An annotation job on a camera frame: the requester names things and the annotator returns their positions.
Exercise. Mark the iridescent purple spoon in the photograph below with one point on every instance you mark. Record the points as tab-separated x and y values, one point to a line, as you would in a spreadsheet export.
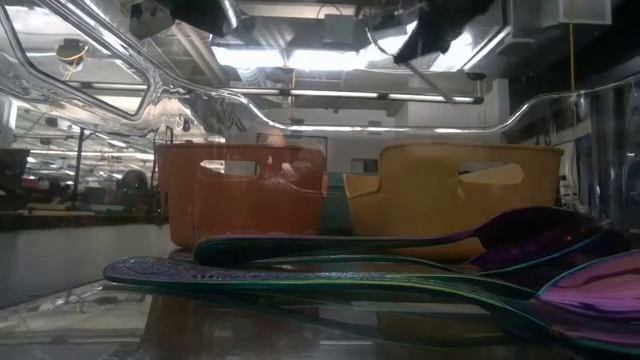
575	260
200	272
325	245

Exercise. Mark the gray ceiling box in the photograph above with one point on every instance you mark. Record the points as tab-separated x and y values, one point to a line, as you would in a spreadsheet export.
339	29

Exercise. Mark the white ceiling unit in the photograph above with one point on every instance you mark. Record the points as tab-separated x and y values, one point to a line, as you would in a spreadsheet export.
560	12

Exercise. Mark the ceiling light tube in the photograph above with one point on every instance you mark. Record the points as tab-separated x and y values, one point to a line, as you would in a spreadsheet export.
330	93

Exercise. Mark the ceiling light panel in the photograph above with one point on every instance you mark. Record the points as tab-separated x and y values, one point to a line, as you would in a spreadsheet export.
280	57

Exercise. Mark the yellow plastic bin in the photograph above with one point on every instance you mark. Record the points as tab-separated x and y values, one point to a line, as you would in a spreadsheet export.
425	200

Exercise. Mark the teal plastic bin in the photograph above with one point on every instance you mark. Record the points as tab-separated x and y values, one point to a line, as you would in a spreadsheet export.
336	205

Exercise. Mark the orange plastic bin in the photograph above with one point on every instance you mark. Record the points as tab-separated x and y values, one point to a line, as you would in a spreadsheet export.
240	210

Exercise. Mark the clear plastic bin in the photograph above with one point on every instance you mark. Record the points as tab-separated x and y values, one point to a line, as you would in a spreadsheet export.
320	325

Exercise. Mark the person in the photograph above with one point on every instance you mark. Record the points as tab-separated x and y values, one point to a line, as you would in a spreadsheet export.
134	185

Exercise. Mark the yellow black ceiling reel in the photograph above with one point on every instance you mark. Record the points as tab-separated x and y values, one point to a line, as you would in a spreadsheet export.
71	51

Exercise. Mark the dark monitor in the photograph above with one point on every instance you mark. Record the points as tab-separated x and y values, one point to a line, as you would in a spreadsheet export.
12	172

